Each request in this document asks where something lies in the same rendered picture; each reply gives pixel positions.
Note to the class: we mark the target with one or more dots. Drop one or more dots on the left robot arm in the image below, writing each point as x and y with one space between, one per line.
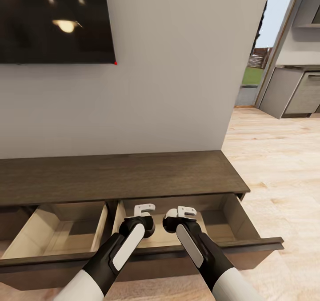
96 278

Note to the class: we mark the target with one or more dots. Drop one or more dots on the wall mounted tv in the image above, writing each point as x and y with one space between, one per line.
56 31

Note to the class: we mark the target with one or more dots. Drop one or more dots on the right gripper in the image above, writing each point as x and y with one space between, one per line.
170 223

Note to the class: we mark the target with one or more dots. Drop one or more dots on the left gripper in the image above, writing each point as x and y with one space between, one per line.
147 221

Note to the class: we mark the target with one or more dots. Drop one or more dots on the dishwasher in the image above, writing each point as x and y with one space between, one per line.
306 97

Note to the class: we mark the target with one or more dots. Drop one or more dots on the pillar candle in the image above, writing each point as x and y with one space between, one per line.
148 233
170 213

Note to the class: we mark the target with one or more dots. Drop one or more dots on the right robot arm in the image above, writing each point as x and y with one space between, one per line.
224 281

